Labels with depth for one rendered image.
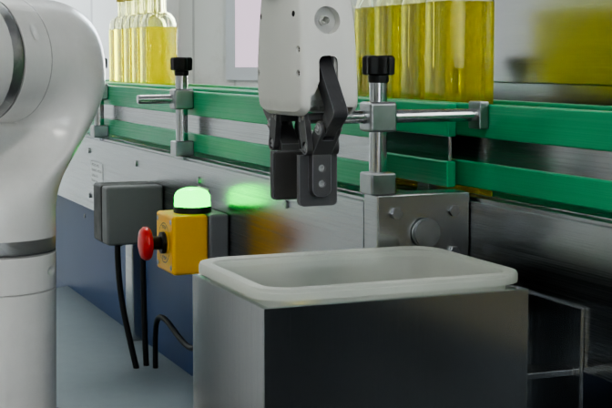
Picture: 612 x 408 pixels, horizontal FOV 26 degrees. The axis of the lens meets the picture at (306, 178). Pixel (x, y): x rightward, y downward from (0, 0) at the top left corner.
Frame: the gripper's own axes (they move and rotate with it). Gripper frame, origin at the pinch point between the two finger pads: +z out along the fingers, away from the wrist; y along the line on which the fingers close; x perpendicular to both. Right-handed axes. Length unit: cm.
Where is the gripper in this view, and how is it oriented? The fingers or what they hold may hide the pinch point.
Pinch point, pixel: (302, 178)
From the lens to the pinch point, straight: 105.7
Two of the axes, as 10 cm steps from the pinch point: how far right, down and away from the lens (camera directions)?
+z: 0.0, 10.0, 0.9
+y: -3.9, -0.8, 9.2
